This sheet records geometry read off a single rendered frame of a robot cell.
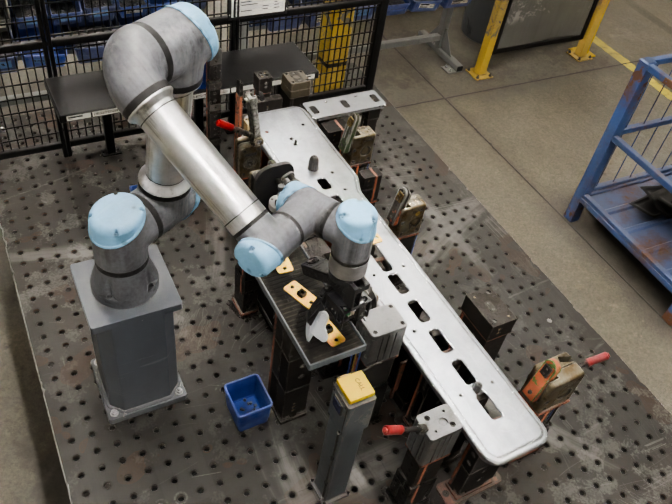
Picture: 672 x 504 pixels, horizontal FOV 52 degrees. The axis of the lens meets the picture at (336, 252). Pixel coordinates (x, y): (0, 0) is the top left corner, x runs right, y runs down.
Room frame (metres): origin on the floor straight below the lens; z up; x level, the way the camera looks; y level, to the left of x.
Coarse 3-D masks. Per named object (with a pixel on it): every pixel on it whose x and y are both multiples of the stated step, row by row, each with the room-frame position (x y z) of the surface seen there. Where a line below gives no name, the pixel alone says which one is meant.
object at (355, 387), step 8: (344, 376) 0.83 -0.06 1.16; (352, 376) 0.84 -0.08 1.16; (360, 376) 0.84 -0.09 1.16; (344, 384) 0.82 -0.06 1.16; (352, 384) 0.82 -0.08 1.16; (360, 384) 0.82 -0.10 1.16; (368, 384) 0.83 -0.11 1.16; (344, 392) 0.80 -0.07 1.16; (352, 392) 0.80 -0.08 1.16; (360, 392) 0.80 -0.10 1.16; (368, 392) 0.81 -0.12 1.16; (352, 400) 0.78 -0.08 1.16; (360, 400) 0.79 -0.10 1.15
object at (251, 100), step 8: (248, 96) 1.69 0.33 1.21; (256, 96) 1.70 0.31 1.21; (248, 104) 1.69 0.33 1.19; (256, 104) 1.69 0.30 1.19; (248, 112) 1.70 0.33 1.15; (256, 112) 1.69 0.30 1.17; (248, 120) 1.71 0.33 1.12; (256, 120) 1.69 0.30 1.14; (256, 128) 1.69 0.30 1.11; (256, 136) 1.69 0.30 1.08
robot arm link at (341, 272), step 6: (330, 252) 0.92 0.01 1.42; (330, 258) 0.92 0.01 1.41; (330, 264) 0.91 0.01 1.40; (336, 264) 0.90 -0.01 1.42; (366, 264) 0.91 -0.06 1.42; (330, 270) 0.91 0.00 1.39; (336, 270) 0.90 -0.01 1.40; (342, 270) 0.89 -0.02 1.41; (348, 270) 0.89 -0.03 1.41; (354, 270) 0.89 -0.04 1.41; (360, 270) 0.90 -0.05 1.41; (366, 270) 0.92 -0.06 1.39; (336, 276) 0.90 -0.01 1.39; (342, 276) 0.89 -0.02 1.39; (348, 276) 0.89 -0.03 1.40; (354, 276) 0.89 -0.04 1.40; (360, 276) 0.90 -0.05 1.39
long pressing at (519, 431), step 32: (288, 128) 1.87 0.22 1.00; (288, 160) 1.70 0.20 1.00; (320, 160) 1.73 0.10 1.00; (352, 192) 1.61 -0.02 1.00; (384, 224) 1.50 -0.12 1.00; (384, 256) 1.36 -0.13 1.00; (384, 288) 1.24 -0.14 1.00; (416, 288) 1.26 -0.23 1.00; (416, 320) 1.15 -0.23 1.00; (448, 320) 1.17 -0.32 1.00; (416, 352) 1.05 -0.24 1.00; (448, 352) 1.07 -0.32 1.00; (480, 352) 1.09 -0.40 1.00; (448, 384) 0.98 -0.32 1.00; (480, 416) 0.90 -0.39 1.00; (512, 416) 0.92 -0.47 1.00; (480, 448) 0.82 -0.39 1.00; (512, 448) 0.84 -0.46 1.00
